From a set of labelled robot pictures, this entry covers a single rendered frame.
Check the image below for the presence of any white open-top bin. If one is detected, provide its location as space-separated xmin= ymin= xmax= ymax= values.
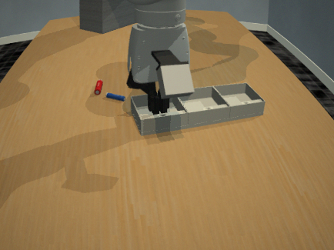
xmin=131 ymin=83 xmax=266 ymax=136

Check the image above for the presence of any red battery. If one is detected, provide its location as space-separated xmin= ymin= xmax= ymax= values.
xmin=95 ymin=79 xmax=103 ymax=95

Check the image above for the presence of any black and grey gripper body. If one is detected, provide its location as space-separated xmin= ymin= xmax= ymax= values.
xmin=128 ymin=23 xmax=190 ymax=83

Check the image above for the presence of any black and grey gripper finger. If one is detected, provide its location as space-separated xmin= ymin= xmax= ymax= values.
xmin=127 ymin=69 xmax=159 ymax=115
xmin=158 ymin=90 xmax=169 ymax=113

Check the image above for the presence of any blue battery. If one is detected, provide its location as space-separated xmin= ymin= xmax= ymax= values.
xmin=105 ymin=92 xmax=125 ymax=101

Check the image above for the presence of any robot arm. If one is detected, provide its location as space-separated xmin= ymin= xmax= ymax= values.
xmin=127 ymin=0 xmax=195 ymax=99

